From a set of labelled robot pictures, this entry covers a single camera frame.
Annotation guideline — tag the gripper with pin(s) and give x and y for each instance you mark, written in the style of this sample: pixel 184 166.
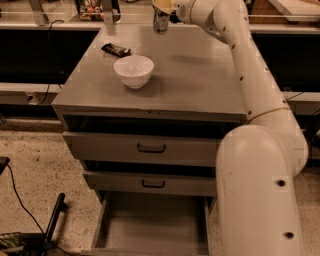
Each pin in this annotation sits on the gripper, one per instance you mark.
pixel 183 11

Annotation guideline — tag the silver blue redbull can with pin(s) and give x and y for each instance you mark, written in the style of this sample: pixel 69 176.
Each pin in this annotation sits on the silver blue redbull can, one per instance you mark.
pixel 160 21

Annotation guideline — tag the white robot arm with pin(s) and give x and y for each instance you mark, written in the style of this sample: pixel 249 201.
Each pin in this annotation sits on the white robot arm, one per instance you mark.
pixel 257 162

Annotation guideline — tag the grey drawer cabinet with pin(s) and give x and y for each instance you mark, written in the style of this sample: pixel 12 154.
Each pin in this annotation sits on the grey drawer cabinet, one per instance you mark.
pixel 192 93

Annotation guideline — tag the grey top drawer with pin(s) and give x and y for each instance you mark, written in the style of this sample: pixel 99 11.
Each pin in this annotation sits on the grey top drawer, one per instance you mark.
pixel 142 149

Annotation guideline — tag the grey middle drawer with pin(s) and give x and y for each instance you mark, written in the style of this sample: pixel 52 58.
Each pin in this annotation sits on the grey middle drawer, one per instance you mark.
pixel 150 183

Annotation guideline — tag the grey open bottom drawer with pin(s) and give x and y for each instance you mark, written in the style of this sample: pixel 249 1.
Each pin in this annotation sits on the grey open bottom drawer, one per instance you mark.
pixel 141 224

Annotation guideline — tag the dark snack bar wrapper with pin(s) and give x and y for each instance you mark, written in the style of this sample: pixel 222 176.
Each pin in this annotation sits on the dark snack bar wrapper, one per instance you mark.
pixel 116 50

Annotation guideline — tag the white ceramic bowl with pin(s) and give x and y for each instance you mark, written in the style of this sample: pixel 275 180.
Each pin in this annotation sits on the white ceramic bowl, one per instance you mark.
pixel 134 71

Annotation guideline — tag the colourful snack bag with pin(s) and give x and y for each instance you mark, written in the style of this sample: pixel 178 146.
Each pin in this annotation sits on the colourful snack bag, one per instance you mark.
pixel 90 10

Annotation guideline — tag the black stand leg left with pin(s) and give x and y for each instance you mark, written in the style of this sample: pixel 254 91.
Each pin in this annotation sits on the black stand leg left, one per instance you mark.
pixel 60 206

